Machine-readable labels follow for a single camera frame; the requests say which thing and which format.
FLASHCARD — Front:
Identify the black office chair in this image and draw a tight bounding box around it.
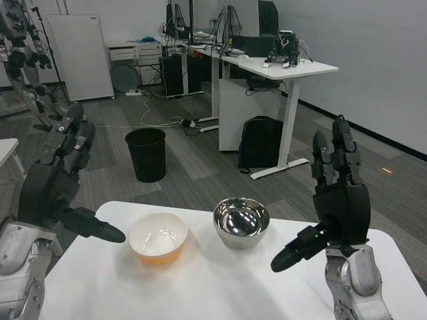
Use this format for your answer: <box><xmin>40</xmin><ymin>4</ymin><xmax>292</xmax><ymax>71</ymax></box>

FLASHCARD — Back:
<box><xmin>258</xmin><ymin>0</ymin><xmax>279</xmax><ymax>35</ymax></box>

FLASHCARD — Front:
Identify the grey round disc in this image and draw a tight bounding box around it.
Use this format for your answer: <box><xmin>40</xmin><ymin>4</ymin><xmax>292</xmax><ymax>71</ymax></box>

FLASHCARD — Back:
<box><xmin>109</xmin><ymin>63</ymin><xmax>141</xmax><ymax>93</ymax></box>

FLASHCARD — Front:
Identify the black waste bin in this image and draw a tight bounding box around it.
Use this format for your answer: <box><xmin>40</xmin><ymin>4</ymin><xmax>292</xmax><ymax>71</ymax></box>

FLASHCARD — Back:
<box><xmin>125</xmin><ymin>128</ymin><xmax>167</xmax><ymax>183</ymax></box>

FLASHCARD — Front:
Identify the black laptop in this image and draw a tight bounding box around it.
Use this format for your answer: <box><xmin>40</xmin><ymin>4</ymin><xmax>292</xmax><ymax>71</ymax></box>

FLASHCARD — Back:
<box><xmin>230</xmin><ymin>33</ymin><xmax>278</xmax><ymax>57</ymax></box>

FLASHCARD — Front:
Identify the shiny steel bowl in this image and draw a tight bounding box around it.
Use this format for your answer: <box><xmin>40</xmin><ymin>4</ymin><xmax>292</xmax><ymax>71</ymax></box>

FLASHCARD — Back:
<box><xmin>213</xmin><ymin>197</ymin><xmax>271</xmax><ymax>251</ymax></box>

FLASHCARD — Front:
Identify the black tripod stand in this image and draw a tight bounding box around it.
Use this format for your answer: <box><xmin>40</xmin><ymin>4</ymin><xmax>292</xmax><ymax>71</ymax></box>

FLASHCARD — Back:
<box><xmin>29</xmin><ymin>6</ymin><xmax>72</xmax><ymax>104</ymax></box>

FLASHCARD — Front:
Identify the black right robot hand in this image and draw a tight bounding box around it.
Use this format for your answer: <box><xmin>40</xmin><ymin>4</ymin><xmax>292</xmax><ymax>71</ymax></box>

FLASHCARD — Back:
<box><xmin>270</xmin><ymin>115</ymin><xmax>371</xmax><ymax>273</ymax></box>

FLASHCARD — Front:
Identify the black computer tower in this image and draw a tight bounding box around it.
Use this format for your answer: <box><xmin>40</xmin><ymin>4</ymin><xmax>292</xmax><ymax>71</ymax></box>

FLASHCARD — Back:
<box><xmin>158</xmin><ymin>55</ymin><xmax>185</xmax><ymax>97</ymax></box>

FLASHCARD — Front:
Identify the white standing desk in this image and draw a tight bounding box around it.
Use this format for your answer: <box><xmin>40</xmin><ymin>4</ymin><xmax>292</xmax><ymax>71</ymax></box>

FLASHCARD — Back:
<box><xmin>163</xmin><ymin>39</ymin><xmax>340</xmax><ymax>181</ymax></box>

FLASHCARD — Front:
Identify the white drawer cabinet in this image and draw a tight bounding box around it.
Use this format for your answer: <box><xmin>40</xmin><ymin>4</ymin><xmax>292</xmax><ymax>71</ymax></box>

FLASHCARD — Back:
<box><xmin>104</xmin><ymin>39</ymin><xmax>165</xmax><ymax>86</ymax></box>

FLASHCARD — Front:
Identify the silver humanoid robot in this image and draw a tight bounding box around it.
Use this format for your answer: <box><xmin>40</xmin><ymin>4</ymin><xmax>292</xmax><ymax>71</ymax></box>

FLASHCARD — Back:
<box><xmin>0</xmin><ymin>0</ymin><xmax>77</xmax><ymax>131</ymax></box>

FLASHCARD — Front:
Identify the orange plastic bowl white inside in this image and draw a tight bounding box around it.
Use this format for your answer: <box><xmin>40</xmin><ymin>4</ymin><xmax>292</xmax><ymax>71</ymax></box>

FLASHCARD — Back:
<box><xmin>128</xmin><ymin>212</ymin><xmax>188</xmax><ymax>267</ymax></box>

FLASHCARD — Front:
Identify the white floor cable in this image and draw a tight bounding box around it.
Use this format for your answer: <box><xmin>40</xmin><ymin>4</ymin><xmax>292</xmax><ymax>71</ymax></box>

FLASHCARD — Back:
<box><xmin>93</xmin><ymin>89</ymin><xmax>186</xmax><ymax>129</ymax></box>

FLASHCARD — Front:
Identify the small black desktop robot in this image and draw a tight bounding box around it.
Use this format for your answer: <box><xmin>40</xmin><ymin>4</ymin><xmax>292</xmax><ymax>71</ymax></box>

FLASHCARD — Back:
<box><xmin>262</xmin><ymin>29</ymin><xmax>314</xmax><ymax>69</ymax></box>

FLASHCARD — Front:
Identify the black monitor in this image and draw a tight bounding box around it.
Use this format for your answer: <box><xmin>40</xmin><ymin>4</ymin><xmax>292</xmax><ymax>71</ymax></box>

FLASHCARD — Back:
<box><xmin>165</xmin><ymin>0</ymin><xmax>195</xmax><ymax>45</ymax></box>

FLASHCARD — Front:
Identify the black backpack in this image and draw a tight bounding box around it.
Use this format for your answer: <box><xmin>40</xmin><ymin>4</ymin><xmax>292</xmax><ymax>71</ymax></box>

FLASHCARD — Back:
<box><xmin>238</xmin><ymin>115</ymin><xmax>284</xmax><ymax>174</ymax></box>

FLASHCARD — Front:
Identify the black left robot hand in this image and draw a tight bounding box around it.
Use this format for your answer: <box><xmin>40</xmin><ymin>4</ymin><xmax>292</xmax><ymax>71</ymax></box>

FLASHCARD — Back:
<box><xmin>17</xmin><ymin>103</ymin><xmax>127</xmax><ymax>243</ymax></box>

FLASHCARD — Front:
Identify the white side table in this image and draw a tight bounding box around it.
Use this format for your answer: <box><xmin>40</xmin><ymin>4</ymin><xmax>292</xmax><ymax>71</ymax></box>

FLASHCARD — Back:
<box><xmin>0</xmin><ymin>138</ymin><xmax>27</xmax><ymax>184</ymax></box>

